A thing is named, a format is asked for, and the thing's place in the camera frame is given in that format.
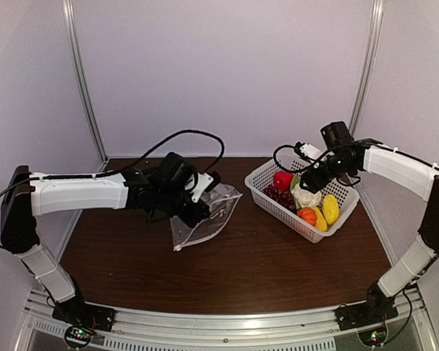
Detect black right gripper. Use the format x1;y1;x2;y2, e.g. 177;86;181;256
300;153;354;193

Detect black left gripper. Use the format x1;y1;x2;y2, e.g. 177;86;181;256
157;185;210;227

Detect white toy cauliflower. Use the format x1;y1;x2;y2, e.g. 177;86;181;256
290;175;322;209

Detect red toy bell pepper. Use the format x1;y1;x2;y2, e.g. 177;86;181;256
273;171;295;192

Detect clear zip top bag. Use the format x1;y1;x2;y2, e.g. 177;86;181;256
170;184;242;252

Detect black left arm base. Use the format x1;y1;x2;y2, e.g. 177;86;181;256
52;280;116;332

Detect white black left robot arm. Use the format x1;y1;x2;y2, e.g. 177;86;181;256
0;152;219;325

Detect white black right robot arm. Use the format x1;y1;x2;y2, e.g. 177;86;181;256
294;121;439;323

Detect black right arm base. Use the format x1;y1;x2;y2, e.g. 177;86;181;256
334;282;399;331

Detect white perforated plastic basket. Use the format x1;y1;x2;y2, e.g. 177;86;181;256
244;160;359;244

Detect dark red toy grapes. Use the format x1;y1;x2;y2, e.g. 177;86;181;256
263;185;298;214

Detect yellow toy pepper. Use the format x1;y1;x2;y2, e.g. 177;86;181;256
322;195;340;225

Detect orange toy pumpkin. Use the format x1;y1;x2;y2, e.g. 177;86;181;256
297;208;318;227

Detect yellow toy banana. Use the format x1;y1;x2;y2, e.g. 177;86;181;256
312;207;328;232

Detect right round circuit board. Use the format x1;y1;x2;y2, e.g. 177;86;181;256
358;325;388;348

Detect round circuit board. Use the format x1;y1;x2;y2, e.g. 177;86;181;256
358;325;388;348
64;325;96;349

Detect left round circuit board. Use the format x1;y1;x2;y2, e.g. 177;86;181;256
64;325;96;349

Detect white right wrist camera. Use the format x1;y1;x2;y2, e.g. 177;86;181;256
293;142;323;162

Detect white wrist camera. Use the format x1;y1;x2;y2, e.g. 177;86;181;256
184;171;221;203
293;142;323;162

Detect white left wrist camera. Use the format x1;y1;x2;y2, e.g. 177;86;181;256
184;171;221;203

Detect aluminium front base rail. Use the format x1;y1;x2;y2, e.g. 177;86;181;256
18;288;436;351

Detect right aluminium frame post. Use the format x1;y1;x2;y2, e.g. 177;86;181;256
349;0;384;136

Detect aluminium frame post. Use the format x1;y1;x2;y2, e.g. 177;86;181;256
349;0;384;136
61;0;108;163

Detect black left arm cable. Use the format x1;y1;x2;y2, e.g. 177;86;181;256
0;128;226;250

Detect left aluminium frame post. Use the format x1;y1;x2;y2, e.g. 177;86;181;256
61;0;108;163

